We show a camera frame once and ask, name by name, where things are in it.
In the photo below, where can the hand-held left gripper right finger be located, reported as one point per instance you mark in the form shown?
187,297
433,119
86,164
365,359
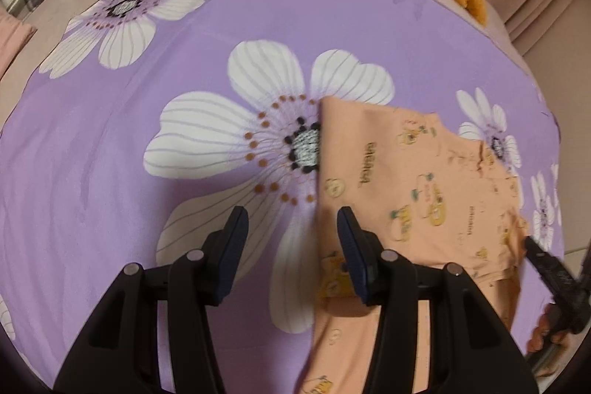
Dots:
353,255

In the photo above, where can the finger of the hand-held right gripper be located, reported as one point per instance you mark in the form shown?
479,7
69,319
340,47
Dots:
554,278

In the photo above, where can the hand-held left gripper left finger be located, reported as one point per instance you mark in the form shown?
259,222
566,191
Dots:
231,255

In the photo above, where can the orange printed long-sleeve shirt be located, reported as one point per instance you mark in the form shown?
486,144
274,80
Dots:
392,172

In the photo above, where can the person's right hand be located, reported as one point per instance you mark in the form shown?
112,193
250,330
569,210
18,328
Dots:
542,331

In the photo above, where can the purple floral blanket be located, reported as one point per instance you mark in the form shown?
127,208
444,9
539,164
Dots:
138,191

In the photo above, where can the pink quilted cloth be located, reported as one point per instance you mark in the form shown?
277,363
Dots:
14,43

